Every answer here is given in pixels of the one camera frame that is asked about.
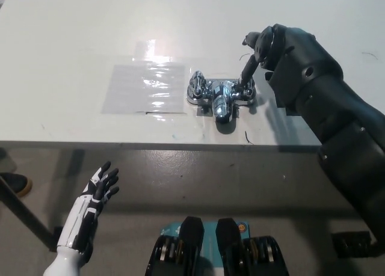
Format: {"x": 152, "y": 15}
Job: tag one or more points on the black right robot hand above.
{"x": 297, "y": 59}

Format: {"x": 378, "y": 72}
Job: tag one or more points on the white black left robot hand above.
{"x": 82, "y": 219}

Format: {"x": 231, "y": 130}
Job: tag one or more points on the black table leg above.
{"x": 25, "y": 214}

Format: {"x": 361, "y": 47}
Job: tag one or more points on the black shoe tan sole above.
{"x": 16, "y": 184}

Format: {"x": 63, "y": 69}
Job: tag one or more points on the clear plastic sheet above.
{"x": 126, "y": 91}

